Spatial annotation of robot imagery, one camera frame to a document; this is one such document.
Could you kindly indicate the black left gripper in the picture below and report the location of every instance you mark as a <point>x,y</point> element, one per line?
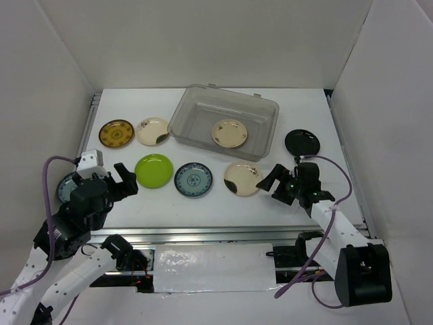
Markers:
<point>130,185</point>

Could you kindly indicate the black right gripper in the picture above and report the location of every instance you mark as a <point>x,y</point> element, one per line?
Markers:
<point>279,171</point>

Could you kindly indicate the cream plate with black brushstroke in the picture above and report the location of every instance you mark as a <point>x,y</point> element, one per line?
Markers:
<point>241,178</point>

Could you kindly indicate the cream plate with floral marks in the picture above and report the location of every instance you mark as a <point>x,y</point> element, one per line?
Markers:
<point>229,133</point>

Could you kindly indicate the small blue floral plate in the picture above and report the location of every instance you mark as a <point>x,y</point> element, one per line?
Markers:
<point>193,180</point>

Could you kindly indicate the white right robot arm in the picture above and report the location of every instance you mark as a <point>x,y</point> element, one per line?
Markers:
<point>359,268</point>

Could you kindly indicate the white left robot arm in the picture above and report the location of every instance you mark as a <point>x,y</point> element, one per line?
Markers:
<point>38,295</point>

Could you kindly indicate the clear plastic bin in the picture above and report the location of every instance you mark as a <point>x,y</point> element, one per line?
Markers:
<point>203,109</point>

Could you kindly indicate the lime green plate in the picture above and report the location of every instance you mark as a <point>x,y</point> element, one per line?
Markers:
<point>153,171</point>

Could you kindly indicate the yellow patterned plate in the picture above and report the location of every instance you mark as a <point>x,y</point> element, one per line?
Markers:
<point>116,133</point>

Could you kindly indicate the large blue floral plate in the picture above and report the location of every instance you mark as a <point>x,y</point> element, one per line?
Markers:
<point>65,187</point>

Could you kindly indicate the cream plate with dark brushstroke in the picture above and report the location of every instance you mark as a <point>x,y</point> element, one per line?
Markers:
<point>152,131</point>

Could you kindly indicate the aluminium table rail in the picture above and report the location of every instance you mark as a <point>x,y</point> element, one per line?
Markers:
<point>202,235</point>

